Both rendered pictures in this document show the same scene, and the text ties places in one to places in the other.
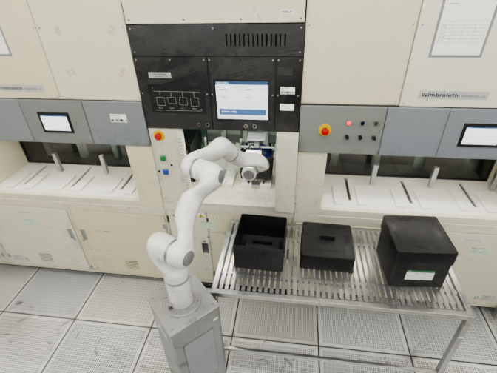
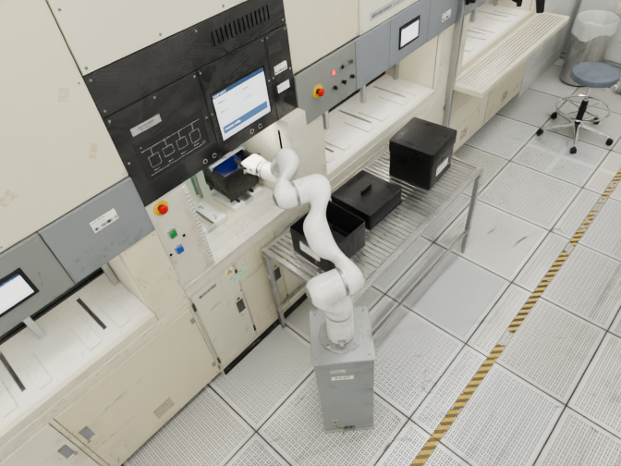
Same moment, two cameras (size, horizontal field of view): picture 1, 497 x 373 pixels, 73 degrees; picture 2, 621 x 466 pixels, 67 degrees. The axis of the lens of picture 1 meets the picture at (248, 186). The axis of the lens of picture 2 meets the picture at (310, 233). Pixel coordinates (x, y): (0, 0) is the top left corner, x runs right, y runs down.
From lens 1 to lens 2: 1.41 m
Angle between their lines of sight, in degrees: 40
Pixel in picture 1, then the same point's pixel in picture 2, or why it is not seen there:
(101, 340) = not seen: outside the picture
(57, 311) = not seen: outside the picture
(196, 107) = (198, 141)
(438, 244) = (442, 133)
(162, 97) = (155, 153)
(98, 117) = (73, 239)
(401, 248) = (431, 152)
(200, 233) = (233, 292)
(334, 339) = (387, 279)
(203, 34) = (187, 42)
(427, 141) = (383, 57)
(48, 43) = not seen: outside the picture
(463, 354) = (452, 214)
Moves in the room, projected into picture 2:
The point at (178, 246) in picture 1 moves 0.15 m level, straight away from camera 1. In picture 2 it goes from (352, 268) to (315, 262)
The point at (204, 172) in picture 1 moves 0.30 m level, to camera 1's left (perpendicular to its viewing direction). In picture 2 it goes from (316, 188) to (269, 238)
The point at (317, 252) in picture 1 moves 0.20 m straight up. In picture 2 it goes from (376, 205) to (376, 176)
